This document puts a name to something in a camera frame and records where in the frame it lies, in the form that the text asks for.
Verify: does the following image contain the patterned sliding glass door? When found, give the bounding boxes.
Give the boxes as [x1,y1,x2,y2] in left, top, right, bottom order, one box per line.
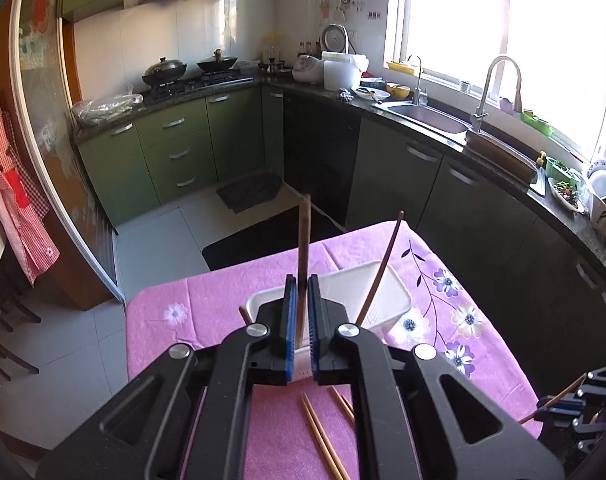
[8,0,129,302]

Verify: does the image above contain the white rice cooker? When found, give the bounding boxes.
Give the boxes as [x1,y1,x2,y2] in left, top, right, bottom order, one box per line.
[292,22,359,85]

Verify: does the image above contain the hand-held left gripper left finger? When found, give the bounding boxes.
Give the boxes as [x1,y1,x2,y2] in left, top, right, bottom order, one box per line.
[36,274,299,480]

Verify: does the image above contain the green base cabinets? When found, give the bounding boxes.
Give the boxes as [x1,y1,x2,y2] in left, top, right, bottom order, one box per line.
[76,85,285,228]

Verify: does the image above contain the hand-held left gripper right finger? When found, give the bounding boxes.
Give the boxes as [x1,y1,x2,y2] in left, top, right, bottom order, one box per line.
[307,274,566,480]

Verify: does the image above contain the plate of food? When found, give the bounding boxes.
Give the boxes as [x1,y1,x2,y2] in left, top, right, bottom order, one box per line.
[548,178,586,213]

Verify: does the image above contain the wooden cutting board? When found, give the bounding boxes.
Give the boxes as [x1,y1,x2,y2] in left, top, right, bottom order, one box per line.
[465,130,538,181]

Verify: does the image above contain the black wok with lid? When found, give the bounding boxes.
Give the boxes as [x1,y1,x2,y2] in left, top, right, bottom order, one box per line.
[142,57,188,86]

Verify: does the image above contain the green container with herbs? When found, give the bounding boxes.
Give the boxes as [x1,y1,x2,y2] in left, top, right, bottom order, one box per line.
[545,156,582,184]

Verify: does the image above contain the purple floral tablecloth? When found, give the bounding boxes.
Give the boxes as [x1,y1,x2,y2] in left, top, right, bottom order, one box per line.
[126,220,544,480]

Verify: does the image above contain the white bowl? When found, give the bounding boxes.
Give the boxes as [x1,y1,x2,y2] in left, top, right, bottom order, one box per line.
[351,85,391,103]

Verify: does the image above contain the condiment bottles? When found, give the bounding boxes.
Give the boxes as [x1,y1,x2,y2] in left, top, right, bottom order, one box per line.
[260,34,322,64]

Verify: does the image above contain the gas stove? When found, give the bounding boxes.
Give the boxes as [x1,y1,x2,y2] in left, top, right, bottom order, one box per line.
[148,72,256,101]

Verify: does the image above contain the clear plastic bag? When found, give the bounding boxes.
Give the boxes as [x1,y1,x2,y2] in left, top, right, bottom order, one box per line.
[72,94,144,127]

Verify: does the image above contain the white plastic utensil holder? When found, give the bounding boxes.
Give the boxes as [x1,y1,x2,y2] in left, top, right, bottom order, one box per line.
[245,259,413,386]

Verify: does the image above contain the tall gooseneck faucet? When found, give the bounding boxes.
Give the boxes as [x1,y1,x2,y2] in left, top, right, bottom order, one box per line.
[470,55,524,134]

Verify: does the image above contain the dark door mat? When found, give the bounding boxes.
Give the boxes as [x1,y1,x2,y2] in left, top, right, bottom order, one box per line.
[215,172,284,214]

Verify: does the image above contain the dark base cabinets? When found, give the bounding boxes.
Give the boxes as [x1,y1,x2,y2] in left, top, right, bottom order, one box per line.
[282,92,606,376]

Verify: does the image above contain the green plastic box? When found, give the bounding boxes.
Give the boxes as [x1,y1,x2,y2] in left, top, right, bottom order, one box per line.
[520,110,554,136]

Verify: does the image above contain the white plastic bucket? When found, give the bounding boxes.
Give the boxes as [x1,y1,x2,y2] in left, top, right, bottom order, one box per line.
[321,51,369,92]

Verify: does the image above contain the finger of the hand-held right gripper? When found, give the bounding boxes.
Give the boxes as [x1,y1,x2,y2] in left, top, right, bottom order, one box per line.
[534,365,606,413]
[534,410,606,457]

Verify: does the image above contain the red checked apron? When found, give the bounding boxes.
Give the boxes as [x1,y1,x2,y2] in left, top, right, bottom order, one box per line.
[0,65,61,285]

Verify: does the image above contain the white jug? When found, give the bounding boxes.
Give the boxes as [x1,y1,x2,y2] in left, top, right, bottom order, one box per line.
[585,160,606,222]

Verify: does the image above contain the wall hook decorations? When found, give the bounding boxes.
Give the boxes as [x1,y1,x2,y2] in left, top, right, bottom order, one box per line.
[320,0,364,19]

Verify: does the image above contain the window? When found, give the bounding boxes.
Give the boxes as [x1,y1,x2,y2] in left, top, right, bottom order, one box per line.
[383,0,606,161]

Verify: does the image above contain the steel sink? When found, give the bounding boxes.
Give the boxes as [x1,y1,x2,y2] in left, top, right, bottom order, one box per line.
[378,100,546,194]

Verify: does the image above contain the dark wooden chair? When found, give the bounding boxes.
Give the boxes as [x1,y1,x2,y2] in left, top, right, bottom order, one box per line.
[0,250,42,386]

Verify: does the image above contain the black stone countertop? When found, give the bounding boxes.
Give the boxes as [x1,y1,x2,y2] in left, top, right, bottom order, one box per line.
[73,74,606,273]

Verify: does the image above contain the small steel faucet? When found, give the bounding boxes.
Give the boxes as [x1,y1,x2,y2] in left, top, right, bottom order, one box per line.
[412,55,430,106]

